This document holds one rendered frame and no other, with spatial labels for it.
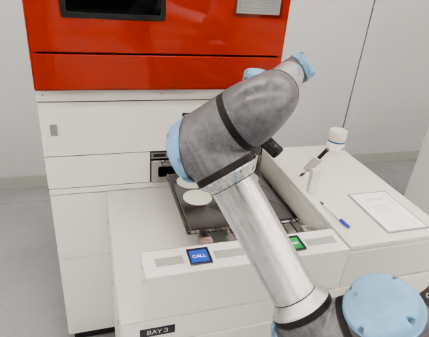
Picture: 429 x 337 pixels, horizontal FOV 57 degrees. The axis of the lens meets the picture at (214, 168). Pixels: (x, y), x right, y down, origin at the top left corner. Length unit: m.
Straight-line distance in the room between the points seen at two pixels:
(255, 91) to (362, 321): 0.41
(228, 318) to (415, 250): 0.58
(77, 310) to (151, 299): 0.94
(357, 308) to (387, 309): 0.05
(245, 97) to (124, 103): 0.79
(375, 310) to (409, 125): 3.54
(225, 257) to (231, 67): 0.66
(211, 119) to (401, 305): 0.42
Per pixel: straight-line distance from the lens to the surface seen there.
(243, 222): 0.70
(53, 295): 2.32
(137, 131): 1.43
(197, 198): 1.34
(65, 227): 1.62
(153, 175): 1.51
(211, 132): 0.67
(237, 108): 0.65
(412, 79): 3.99
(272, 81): 0.69
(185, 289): 1.01
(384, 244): 1.22
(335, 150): 1.64
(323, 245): 1.13
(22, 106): 3.00
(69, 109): 1.39
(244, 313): 1.14
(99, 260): 1.73
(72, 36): 1.28
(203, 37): 1.33
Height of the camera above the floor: 1.62
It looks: 28 degrees down
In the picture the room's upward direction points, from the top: 5 degrees clockwise
